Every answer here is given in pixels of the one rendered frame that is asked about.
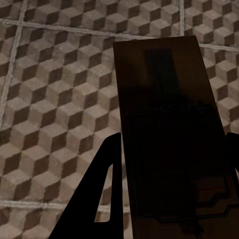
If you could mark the mousetrap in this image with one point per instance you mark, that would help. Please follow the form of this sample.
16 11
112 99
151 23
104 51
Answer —
181 181

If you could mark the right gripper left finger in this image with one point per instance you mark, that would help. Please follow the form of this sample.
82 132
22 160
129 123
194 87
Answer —
77 220

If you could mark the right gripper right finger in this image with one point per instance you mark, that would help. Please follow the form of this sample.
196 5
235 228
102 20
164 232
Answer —
233 143

